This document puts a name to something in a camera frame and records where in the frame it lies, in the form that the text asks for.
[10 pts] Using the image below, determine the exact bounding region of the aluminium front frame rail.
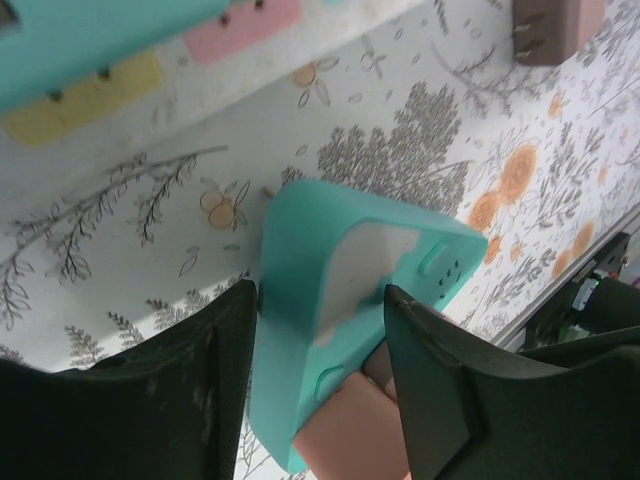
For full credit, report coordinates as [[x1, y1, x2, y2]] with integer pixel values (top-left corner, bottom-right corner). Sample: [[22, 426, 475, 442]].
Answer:
[[492, 204, 640, 351]]

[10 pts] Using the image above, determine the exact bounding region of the floral tablecloth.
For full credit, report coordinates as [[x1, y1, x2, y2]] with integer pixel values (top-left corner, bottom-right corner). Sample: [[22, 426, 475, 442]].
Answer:
[[0, 0, 640, 480]]

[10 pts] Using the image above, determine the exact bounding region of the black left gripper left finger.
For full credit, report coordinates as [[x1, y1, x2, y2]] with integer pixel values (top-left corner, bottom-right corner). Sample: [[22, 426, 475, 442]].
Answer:
[[0, 279, 259, 480]]

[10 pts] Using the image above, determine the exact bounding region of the teal triangular power socket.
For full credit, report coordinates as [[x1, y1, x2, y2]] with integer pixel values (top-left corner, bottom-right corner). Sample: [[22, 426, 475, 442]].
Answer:
[[247, 179, 489, 474]]

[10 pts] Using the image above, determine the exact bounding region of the teal plug block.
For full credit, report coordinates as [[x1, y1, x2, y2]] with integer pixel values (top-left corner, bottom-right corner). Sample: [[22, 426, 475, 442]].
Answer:
[[0, 0, 234, 114]]

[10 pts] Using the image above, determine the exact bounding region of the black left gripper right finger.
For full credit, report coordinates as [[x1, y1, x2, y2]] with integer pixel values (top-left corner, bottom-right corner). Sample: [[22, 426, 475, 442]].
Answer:
[[383, 284, 640, 480]]

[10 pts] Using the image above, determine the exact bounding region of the salmon pink plug block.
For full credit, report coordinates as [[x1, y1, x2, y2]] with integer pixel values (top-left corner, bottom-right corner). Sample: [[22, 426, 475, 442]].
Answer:
[[292, 344, 414, 480]]

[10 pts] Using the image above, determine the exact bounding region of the mauve brown plug block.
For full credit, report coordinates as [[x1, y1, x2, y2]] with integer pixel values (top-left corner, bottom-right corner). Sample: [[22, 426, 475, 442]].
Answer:
[[510, 0, 607, 67]]

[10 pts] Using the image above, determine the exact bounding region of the white multicolour power strip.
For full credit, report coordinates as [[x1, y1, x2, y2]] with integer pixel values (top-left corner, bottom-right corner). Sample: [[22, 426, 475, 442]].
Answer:
[[0, 0, 451, 169]]

